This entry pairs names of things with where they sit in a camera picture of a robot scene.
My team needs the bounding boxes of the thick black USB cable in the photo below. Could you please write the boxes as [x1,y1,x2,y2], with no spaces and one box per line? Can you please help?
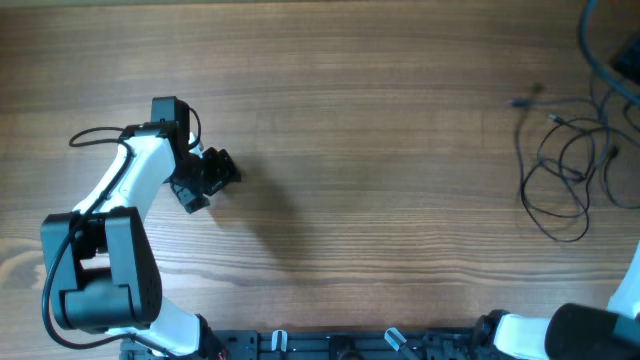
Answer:
[507,97,614,244]

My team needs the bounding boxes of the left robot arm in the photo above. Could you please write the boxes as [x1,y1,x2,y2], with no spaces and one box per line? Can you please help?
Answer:
[41,96,241,359]

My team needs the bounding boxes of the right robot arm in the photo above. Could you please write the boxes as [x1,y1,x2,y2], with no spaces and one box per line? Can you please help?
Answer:
[468,23,639,359]

